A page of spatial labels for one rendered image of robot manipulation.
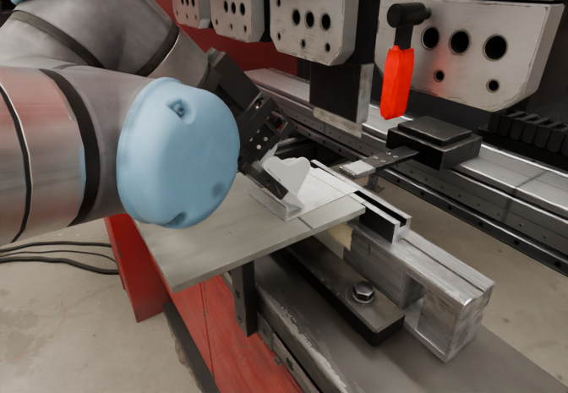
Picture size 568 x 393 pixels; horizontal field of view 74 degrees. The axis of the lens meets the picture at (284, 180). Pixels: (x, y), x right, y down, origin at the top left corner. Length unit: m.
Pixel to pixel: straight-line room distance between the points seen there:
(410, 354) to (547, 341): 1.43
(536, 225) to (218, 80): 0.51
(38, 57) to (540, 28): 0.34
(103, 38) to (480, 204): 0.60
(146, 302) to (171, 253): 1.27
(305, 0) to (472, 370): 0.47
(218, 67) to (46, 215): 0.25
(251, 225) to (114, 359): 1.28
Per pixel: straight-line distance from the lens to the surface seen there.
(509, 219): 0.69
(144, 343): 1.70
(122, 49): 0.34
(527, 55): 0.33
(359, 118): 0.50
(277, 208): 0.47
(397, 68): 0.35
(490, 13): 0.34
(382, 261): 0.51
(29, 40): 0.32
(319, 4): 0.47
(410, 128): 0.70
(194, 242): 0.45
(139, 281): 1.63
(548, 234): 0.67
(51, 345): 1.84
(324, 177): 0.57
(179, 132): 0.18
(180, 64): 0.35
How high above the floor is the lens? 1.27
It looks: 29 degrees down
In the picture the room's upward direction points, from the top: straight up
